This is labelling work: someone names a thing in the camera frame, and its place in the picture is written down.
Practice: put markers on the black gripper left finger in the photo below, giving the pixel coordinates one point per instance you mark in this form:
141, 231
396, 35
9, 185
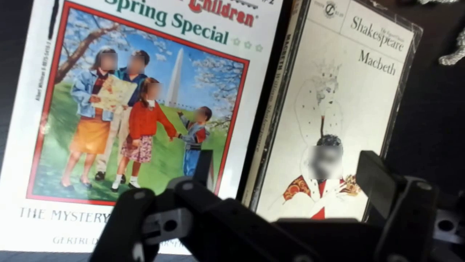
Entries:
212, 227

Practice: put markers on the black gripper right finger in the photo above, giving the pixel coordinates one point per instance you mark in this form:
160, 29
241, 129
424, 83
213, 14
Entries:
411, 222

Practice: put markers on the Shakespeare Macbeth paperback book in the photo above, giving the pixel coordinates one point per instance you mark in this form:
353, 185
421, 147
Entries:
349, 96

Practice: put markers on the Boxcar Children paperback book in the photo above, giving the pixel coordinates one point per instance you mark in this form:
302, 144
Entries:
145, 96

